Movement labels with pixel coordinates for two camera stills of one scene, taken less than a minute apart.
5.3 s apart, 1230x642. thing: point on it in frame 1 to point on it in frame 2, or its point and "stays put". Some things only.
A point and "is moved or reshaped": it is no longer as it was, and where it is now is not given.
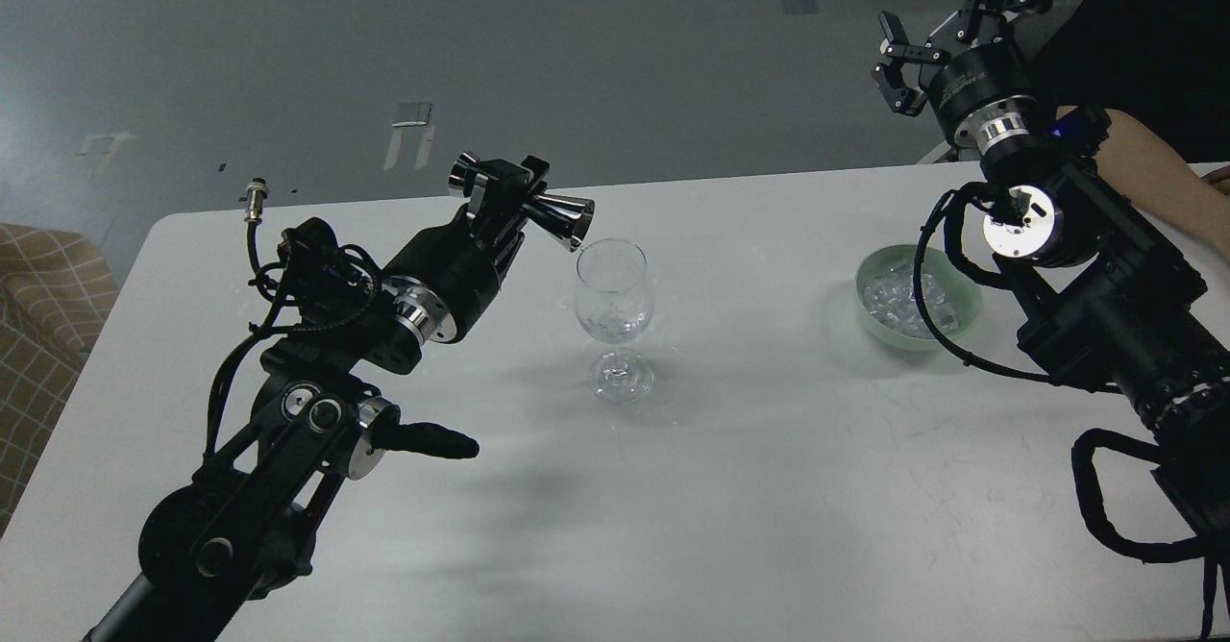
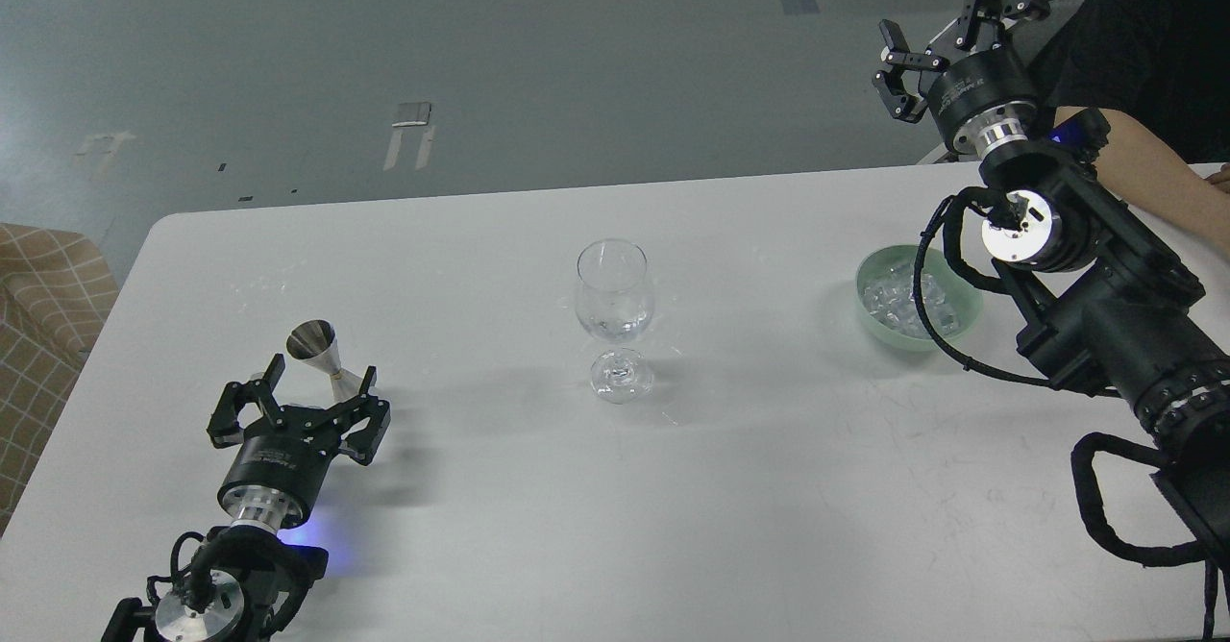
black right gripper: [976, 77] stays put
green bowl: [885, 286] stays put
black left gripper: [461, 260] to [282, 461]
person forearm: [1149, 174] stays put
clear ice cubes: [890, 294] stays put
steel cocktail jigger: [567, 219] is moved or reshaped
